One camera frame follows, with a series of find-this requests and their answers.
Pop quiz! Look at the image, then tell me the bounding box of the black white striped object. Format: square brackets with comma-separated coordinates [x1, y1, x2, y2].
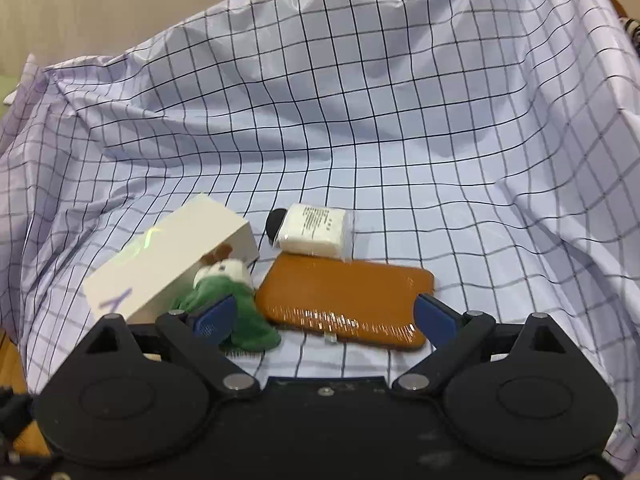
[620, 16, 640, 51]

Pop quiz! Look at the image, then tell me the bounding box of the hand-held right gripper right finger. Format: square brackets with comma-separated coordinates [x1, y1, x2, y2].
[391, 293, 592, 399]

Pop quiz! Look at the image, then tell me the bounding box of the brown leather case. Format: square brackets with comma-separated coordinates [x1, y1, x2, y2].
[255, 252, 435, 351]

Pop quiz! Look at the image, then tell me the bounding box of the white cardboard box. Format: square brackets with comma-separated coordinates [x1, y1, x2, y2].
[82, 193, 260, 326]

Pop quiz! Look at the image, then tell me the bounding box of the small black round object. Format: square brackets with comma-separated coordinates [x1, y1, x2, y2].
[265, 209, 287, 247]

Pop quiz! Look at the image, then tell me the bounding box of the white tissue packet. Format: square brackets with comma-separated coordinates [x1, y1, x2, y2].
[272, 203, 354, 261]

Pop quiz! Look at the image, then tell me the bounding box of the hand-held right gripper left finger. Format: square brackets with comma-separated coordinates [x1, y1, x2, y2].
[62, 293, 262, 400]

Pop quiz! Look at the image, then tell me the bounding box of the checked lilac bed sheet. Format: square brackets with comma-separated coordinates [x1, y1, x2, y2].
[0, 0, 640, 476]

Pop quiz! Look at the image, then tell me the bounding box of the green plush toy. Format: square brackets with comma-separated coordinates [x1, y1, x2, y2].
[172, 245, 282, 353]

